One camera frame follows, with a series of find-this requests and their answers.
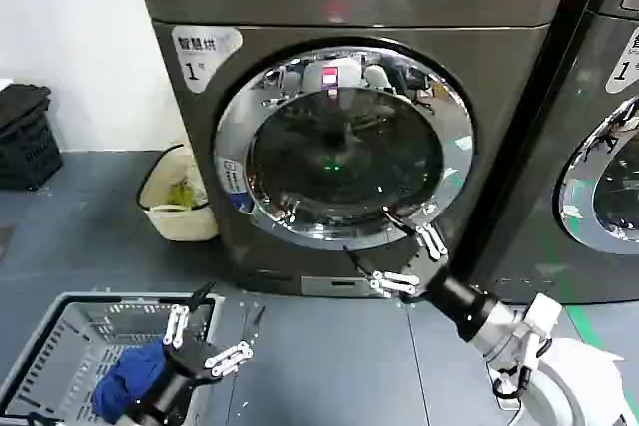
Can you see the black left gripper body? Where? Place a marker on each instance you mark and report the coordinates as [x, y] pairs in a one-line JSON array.
[[175, 376]]

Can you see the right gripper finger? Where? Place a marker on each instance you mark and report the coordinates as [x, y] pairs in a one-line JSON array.
[[394, 283], [432, 242]]

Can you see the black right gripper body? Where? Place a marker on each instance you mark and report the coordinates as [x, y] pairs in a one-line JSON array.
[[461, 303]]

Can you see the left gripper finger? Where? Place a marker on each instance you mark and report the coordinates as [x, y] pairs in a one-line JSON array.
[[230, 357], [178, 324]]

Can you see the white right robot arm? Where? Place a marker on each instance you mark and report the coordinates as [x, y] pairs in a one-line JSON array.
[[559, 376]]

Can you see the blue cloth garment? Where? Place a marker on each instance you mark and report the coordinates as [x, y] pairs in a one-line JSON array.
[[127, 376]]

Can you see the white waste bin with liner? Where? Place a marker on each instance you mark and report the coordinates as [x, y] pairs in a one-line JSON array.
[[175, 219]]

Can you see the grey plastic laundry basket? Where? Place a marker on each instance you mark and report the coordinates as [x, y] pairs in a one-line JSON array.
[[60, 346]]

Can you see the round glass dryer door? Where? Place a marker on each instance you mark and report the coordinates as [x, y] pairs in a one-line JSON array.
[[344, 156], [616, 181]]

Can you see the grey dryer with cut-off label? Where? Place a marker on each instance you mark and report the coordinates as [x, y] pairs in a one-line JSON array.
[[564, 97]]

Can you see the black plastic crate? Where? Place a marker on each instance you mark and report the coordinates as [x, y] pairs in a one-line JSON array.
[[27, 146]]

